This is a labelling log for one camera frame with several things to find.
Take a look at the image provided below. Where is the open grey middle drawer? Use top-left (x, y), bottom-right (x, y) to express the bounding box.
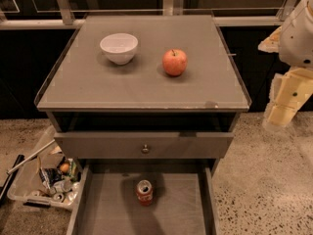
top-left (67, 164), bottom-right (222, 235)

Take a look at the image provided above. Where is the white ceramic bowl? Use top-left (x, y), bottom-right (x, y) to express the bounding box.
top-left (100, 33), bottom-right (139, 65)

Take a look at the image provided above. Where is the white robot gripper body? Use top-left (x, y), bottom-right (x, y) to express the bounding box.
top-left (279, 0), bottom-right (313, 68)

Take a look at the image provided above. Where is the red apple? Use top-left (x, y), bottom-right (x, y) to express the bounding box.
top-left (162, 49), bottom-right (188, 76)

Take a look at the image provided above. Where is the dark snack bag in bin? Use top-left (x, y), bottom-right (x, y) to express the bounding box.
top-left (39, 168), bottom-right (64, 189)

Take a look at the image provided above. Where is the grey top drawer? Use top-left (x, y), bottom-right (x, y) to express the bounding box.
top-left (55, 131), bottom-right (234, 159)

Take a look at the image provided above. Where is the orange fruit in bin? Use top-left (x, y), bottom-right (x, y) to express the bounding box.
top-left (60, 163), bottom-right (70, 173)

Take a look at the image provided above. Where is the clear plastic storage bin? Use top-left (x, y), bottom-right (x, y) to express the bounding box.
top-left (8, 126), bottom-right (80, 210)

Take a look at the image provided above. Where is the red coke can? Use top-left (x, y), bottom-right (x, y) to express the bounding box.
top-left (136, 180), bottom-right (154, 206)

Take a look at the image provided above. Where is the silver can in bin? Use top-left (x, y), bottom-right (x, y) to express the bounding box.
top-left (53, 180), bottom-right (72, 193)

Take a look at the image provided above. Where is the metal window frame rail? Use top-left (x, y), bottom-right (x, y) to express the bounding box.
top-left (0, 0), bottom-right (300, 30)

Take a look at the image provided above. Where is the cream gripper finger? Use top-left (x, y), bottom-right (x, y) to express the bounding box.
top-left (258, 26), bottom-right (282, 53)
top-left (263, 67), bottom-right (313, 130)

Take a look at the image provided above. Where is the black flat bar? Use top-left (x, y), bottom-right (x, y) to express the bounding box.
top-left (0, 155), bottom-right (24, 206)

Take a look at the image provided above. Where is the round metal drawer knob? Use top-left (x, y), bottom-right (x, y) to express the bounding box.
top-left (141, 144), bottom-right (150, 154)

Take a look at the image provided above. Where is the grey drawer cabinet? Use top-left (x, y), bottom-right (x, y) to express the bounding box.
top-left (33, 15), bottom-right (252, 235)

